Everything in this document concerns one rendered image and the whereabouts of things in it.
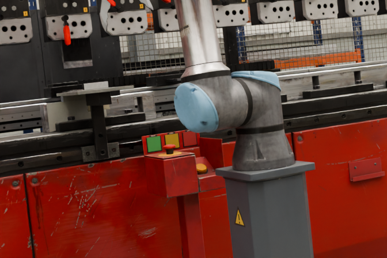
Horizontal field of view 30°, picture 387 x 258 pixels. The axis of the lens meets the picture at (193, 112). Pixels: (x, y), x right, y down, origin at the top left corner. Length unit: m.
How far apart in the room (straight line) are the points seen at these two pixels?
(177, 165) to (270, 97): 0.53
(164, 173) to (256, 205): 0.51
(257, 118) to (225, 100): 0.11
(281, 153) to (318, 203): 1.03
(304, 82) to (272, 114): 1.12
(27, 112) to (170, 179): 0.74
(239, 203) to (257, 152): 0.13
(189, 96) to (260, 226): 0.34
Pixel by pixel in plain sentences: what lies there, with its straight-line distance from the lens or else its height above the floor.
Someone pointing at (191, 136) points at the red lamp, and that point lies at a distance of 2.32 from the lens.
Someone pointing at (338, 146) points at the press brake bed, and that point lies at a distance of 2.76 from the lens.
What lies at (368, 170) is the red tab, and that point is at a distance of 2.84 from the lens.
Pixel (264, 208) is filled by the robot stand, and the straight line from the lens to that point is 1.68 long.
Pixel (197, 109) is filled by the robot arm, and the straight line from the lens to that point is 1.60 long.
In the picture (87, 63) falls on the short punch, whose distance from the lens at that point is 2.49.
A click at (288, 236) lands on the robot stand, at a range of 1.72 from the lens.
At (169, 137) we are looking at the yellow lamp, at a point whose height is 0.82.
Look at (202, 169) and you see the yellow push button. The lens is 2.24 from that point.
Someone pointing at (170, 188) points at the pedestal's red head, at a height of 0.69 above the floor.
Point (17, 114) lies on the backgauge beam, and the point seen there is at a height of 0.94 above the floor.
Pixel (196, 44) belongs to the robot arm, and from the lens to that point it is 1.64.
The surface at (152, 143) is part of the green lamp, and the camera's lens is 2.27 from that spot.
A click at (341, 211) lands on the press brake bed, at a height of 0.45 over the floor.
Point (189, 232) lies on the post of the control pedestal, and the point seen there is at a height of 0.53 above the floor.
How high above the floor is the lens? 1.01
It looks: 3 degrees down
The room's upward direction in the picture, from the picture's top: 6 degrees counter-clockwise
